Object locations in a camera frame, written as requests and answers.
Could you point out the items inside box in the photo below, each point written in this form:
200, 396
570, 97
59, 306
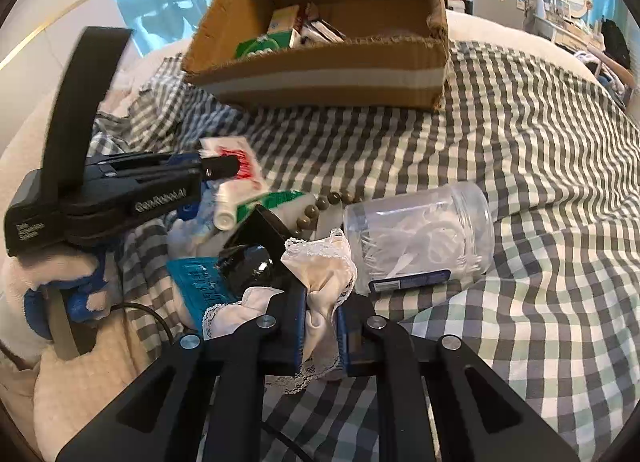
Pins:
325, 31

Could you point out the brown cardboard box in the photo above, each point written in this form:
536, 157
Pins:
310, 77

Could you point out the white lace cloth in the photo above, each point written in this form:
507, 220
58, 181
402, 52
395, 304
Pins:
325, 267

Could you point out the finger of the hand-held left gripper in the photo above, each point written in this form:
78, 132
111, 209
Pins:
185, 160

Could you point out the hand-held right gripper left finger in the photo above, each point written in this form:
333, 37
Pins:
299, 337

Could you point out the green packet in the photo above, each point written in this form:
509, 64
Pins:
257, 46

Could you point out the person's left hand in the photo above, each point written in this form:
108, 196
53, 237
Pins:
60, 269

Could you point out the small black tube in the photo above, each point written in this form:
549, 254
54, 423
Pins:
220, 168

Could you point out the blue white small tube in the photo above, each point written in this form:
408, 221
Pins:
195, 229

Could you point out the clear plastic jar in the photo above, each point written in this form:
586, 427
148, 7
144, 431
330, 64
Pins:
425, 237

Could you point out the grey small fridge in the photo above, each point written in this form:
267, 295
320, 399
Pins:
500, 2

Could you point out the blue blister pack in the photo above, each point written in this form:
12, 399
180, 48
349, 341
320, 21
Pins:
197, 287

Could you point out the black glossy case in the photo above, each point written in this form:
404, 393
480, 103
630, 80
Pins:
255, 247

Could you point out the red white packet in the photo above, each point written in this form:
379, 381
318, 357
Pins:
245, 162

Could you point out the white green carton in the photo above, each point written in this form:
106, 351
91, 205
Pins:
284, 21

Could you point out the green white toothpaste tube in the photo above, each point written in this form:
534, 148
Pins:
260, 204

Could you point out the black chair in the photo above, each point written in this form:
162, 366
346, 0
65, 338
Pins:
615, 42

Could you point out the white dresser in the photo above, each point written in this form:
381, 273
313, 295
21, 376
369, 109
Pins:
565, 30

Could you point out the checked blanket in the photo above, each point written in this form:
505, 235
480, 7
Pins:
500, 152

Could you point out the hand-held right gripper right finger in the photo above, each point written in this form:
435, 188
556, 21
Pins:
344, 342

